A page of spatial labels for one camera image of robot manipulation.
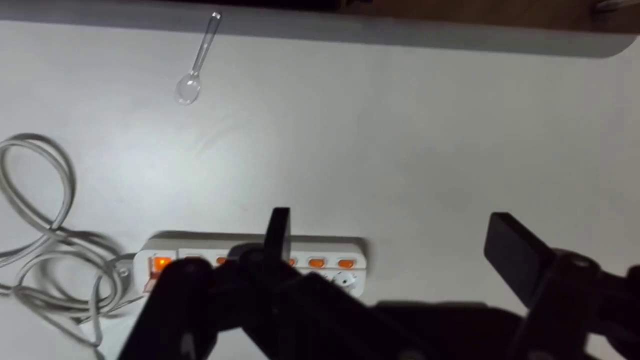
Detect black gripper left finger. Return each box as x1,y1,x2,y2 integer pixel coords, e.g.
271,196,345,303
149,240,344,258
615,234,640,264
262,206,293,265

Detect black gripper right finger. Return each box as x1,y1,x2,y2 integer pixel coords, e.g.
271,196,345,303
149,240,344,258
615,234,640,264
482,209,559,311

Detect white power strip orange switches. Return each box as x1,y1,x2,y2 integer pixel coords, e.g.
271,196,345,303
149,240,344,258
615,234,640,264
134,229,369,299

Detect clear plastic spoon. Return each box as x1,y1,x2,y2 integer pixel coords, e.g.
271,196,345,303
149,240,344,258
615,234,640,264
173,9,223,105

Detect white power cable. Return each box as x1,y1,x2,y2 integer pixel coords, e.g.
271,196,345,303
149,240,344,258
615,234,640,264
0,132,146,352

